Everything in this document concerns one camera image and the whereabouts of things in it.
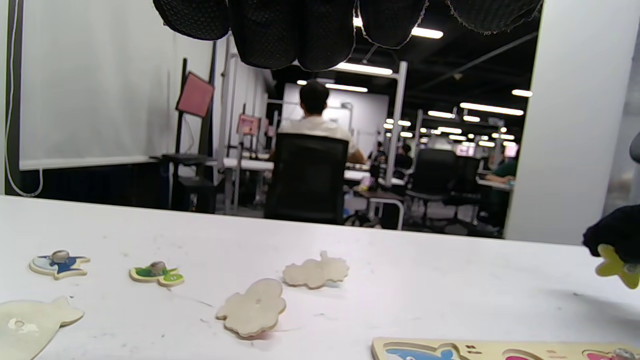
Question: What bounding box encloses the black monitor stand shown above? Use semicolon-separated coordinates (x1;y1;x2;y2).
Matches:
170;57;218;213

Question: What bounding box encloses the wooden puzzle frame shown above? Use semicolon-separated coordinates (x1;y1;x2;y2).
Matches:
371;337;640;360

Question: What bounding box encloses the person's right hand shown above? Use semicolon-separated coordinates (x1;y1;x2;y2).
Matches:
582;204;640;265

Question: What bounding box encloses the black mesh office chair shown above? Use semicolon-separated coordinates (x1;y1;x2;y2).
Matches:
263;132;350;225

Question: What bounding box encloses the blue shark puzzle piece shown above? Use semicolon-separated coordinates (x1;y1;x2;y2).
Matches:
28;249;92;280

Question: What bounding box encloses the white hanging cord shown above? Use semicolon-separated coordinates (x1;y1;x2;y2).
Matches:
4;0;45;198

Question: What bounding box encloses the white-framed rolling side table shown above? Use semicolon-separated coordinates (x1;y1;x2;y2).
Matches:
360;190;406;231

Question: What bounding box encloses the black computer tower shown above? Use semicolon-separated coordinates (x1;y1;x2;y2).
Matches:
170;176;217;213

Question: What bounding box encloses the person's left hand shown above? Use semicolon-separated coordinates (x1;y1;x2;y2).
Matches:
152;0;543;72

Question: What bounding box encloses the pink jellyfish puzzle piece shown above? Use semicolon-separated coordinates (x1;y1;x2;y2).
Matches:
582;347;640;360

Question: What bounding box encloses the wooden seahorse-shaped puzzle piece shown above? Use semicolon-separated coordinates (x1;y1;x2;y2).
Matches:
282;250;350;290

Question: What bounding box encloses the large pink-screen monitor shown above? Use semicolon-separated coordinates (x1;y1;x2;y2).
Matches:
176;71;215;119

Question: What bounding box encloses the wooden whale-shaped puzzle piece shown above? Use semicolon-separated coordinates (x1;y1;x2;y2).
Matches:
0;295;85;360

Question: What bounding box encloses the green turtle puzzle piece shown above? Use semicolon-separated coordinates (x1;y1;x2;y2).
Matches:
129;261;185;288

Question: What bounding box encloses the small pink-screen monitor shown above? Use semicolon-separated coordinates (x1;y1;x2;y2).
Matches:
236;114;262;137

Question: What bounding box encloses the wooden octopus-shaped puzzle piece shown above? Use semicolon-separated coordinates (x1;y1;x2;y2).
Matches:
215;278;287;339

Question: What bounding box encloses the white metal frame rig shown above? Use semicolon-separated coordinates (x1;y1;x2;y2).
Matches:
215;37;408;216

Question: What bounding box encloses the yellow starfish puzzle piece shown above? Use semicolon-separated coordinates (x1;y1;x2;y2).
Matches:
595;243;640;290

